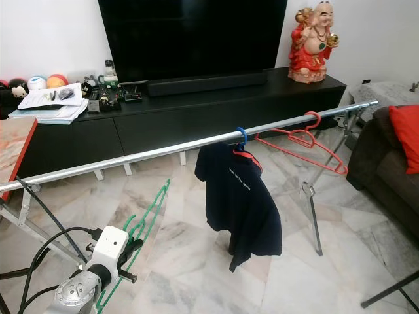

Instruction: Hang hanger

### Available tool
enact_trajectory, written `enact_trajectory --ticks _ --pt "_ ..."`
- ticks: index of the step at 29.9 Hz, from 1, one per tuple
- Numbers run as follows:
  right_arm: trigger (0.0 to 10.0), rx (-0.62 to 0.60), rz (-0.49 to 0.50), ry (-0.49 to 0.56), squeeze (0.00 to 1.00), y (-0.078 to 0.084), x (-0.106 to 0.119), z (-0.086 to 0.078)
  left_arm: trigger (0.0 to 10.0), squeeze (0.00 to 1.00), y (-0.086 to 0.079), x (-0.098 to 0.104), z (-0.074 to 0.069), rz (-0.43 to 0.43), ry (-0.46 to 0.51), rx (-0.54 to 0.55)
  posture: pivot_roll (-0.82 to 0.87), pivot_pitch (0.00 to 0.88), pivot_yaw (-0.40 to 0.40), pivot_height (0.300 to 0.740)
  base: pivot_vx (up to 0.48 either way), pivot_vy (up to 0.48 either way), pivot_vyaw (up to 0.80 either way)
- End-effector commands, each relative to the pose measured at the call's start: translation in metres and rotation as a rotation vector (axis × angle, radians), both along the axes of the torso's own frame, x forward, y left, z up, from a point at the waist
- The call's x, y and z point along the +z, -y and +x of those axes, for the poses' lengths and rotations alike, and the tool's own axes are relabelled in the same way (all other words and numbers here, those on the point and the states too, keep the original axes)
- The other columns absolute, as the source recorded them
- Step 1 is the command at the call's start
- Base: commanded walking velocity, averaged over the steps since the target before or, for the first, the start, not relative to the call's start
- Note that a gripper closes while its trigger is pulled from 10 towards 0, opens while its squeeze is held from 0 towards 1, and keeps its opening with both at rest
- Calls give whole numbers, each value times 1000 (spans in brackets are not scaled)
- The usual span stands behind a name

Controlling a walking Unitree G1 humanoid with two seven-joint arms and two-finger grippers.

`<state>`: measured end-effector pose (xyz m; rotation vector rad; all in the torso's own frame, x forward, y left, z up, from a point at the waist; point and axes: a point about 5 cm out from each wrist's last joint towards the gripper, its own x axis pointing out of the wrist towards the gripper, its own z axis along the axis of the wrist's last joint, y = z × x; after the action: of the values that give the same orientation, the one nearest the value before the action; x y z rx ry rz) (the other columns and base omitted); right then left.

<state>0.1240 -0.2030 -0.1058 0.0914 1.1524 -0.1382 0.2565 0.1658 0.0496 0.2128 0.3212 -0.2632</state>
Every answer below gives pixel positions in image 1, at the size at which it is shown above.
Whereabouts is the green plastic hanger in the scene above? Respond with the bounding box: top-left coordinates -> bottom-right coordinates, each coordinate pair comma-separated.
90,177 -> 172,314

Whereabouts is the blue plastic hanger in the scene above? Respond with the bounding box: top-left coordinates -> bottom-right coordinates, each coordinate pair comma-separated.
234,126 -> 249,153

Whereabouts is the red plastic hanger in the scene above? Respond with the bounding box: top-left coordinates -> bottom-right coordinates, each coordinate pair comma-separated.
255,110 -> 350,176

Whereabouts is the metal clothes rack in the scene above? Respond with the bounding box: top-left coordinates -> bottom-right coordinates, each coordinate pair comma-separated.
0,99 -> 380,279

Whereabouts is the navy shirt with red collar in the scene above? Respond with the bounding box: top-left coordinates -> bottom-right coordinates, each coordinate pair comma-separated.
194,141 -> 283,273

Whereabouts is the black TV cabinet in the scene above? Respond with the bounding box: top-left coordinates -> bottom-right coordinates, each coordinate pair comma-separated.
8,67 -> 348,179

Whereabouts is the marble table with red edge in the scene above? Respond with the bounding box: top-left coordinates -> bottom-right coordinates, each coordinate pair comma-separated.
0,116 -> 40,314

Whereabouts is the small black box device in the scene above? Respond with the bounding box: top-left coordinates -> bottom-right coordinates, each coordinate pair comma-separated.
122,90 -> 144,103

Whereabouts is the black desk gadget cluster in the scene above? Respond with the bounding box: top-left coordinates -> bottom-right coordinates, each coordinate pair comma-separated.
88,80 -> 122,113

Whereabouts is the stack of white papers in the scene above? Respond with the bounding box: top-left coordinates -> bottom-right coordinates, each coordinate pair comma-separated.
9,82 -> 92,124

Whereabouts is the clear plastic bottle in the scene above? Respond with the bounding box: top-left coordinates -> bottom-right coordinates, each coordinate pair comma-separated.
103,60 -> 119,88

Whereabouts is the black soundbar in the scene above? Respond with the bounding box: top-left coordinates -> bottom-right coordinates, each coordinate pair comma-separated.
147,70 -> 268,98

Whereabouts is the orange plush ball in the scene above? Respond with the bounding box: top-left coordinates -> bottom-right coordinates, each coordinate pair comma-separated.
47,73 -> 70,90

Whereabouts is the white blue plush ball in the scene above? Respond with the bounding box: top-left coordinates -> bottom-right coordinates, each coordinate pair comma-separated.
27,75 -> 48,92

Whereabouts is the black white plush ball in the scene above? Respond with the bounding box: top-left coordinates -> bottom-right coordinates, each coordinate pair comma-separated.
7,78 -> 29,102

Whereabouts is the black flat television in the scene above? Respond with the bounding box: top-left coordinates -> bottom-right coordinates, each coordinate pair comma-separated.
98,0 -> 289,83

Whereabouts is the black metal stand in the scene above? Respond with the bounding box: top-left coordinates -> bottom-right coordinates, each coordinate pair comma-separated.
359,268 -> 419,309

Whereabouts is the dark brown sofa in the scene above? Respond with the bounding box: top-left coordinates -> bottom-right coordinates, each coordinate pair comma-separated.
346,81 -> 419,241

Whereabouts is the red laughing Buddha statue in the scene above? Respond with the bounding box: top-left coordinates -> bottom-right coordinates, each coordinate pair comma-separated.
287,1 -> 340,84

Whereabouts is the white lace cloth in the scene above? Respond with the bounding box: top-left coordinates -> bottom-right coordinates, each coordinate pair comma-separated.
348,80 -> 419,109

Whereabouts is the red sofa cushion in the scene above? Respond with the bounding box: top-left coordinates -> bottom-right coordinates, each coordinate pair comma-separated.
387,104 -> 419,175

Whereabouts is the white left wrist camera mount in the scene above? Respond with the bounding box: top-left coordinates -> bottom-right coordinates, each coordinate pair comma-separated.
87,225 -> 129,281

